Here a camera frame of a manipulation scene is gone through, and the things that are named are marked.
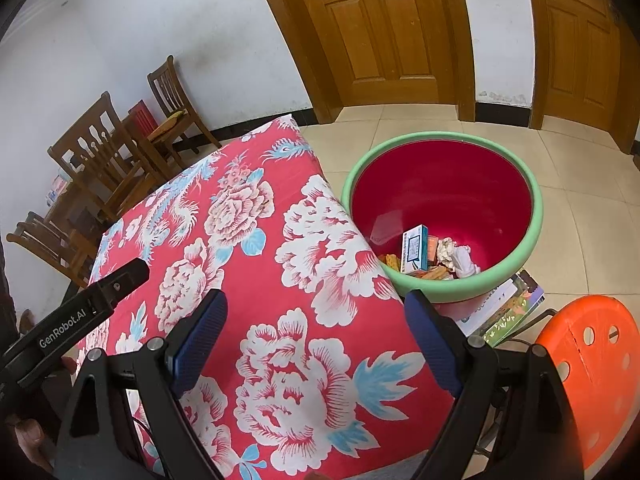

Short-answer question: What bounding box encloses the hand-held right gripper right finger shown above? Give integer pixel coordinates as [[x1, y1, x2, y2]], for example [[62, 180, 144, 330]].
[[404, 289, 586, 480]]

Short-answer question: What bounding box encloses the red box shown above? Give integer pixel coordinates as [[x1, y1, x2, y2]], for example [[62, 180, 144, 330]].
[[128, 100, 160, 136]]

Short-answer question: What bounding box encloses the white knotted sock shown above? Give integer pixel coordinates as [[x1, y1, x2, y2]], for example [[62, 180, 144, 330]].
[[446, 246, 482, 279]]

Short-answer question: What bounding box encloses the white cover book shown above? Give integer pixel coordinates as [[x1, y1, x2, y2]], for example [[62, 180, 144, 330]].
[[457, 280, 518, 338]]

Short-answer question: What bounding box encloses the wooden chair with cushion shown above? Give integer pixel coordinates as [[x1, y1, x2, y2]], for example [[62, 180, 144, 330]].
[[146, 55, 223, 156]]

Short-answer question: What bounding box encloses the wooden carved-back chair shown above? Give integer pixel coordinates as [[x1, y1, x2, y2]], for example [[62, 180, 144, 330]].
[[47, 91, 166, 221]]

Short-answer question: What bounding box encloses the yellow seat cushion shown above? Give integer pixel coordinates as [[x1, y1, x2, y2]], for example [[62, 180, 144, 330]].
[[147, 110, 187, 141]]

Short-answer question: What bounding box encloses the colourful picture book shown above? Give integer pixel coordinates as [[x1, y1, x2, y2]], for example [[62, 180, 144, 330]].
[[480, 269, 547, 348]]

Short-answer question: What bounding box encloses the teal cardboard box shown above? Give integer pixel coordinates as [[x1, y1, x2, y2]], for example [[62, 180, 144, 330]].
[[400, 225, 430, 275]]

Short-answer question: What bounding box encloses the person's left hand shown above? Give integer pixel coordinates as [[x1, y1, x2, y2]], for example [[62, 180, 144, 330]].
[[14, 418, 55, 472]]

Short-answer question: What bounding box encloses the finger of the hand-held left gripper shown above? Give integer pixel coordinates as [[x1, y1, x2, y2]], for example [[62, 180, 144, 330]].
[[97, 258, 151, 306]]

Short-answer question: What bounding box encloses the red basin with green rim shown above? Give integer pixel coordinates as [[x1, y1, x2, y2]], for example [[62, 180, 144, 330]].
[[342, 131, 544, 304]]

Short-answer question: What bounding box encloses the red floral tablecloth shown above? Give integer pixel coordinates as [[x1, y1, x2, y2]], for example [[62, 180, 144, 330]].
[[75, 115, 456, 480]]

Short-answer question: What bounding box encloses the wooden panel door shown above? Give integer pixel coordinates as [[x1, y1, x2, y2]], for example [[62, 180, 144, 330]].
[[247, 0, 476, 123], [522, 0, 640, 153]]

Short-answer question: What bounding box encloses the wooden dining table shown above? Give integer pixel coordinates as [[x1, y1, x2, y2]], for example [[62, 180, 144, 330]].
[[42, 110, 173, 231]]

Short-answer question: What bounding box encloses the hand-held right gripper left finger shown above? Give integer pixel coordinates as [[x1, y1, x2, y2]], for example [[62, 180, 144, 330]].
[[54, 288, 228, 480]]

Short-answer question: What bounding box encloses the orange plastic stool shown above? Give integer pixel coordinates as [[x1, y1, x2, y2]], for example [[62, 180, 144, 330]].
[[492, 295, 633, 480]]

